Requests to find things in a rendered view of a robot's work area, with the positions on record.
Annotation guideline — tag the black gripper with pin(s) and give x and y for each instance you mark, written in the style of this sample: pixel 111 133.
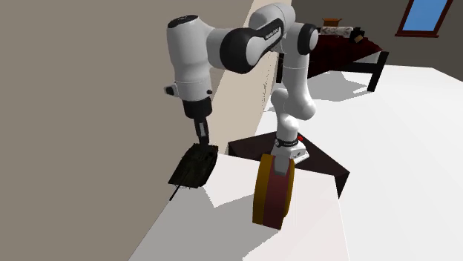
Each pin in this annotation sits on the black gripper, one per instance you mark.
pixel 196 107

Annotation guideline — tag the dark green toy tank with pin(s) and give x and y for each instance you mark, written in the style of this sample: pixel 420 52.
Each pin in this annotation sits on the dark green toy tank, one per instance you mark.
pixel 195 167

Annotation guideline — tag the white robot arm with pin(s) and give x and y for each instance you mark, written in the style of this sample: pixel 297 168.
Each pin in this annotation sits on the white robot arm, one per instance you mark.
pixel 188 57

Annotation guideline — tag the yellow and maroon wheel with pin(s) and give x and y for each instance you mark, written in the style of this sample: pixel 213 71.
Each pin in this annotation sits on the yellow and maroon wheel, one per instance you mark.
pixel 272 195

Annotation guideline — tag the dark robot stand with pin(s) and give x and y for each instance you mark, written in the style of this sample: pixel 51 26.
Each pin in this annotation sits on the dark robot stand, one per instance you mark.
pixel 322 162

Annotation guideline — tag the dark red bed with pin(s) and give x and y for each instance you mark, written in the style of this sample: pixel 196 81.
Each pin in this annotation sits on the dark red bed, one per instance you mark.
pixel 340 50

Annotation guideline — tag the blue window with red frame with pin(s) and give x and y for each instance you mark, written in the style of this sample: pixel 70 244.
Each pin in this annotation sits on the blue window with red frame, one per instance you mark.
pixel 424 16

